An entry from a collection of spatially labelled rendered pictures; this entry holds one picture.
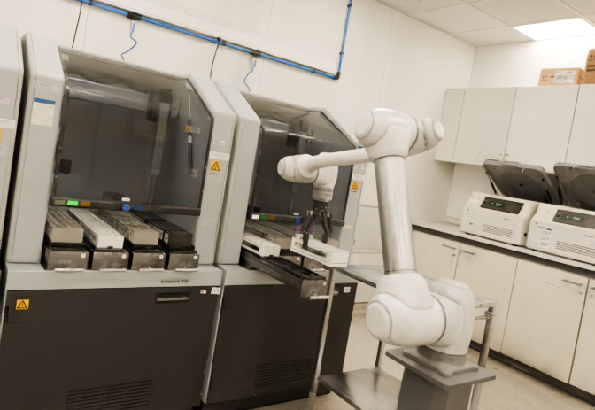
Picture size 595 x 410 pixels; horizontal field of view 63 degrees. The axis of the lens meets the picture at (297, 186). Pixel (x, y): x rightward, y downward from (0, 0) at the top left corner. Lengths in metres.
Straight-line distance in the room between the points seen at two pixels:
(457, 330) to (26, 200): 1.56
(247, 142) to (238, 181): 0.19
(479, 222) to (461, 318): 2.67
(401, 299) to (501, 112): 3.33
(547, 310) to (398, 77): 2.23
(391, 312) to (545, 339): 2.65
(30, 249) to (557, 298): 3.29
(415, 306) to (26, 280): 1.35
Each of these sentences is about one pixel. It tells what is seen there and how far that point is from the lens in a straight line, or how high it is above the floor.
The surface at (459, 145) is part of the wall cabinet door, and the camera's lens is 4.81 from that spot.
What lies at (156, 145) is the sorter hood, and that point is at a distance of 2.11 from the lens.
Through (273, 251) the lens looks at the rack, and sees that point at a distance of 2.30.
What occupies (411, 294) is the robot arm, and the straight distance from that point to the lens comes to 1.50.
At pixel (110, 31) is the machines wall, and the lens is 3.25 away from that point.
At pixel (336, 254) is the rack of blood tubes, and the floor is 0.92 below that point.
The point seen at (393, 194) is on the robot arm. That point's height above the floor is 1.22.
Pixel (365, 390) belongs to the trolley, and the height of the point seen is 0.28.
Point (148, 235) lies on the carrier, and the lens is 2.16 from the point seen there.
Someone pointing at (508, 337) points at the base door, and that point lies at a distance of 4.17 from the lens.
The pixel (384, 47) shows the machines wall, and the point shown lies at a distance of 4.43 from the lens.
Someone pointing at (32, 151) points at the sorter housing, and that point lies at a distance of 2.02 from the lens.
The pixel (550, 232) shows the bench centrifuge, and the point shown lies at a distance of 3.98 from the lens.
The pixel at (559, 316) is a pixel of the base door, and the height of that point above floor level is 0.50.
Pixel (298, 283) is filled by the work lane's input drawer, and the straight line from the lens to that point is 2.01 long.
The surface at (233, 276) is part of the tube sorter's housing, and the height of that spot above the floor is 0.71.
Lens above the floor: 1.28
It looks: 3 degrees down
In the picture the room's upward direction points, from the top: 9 degrees clockwise
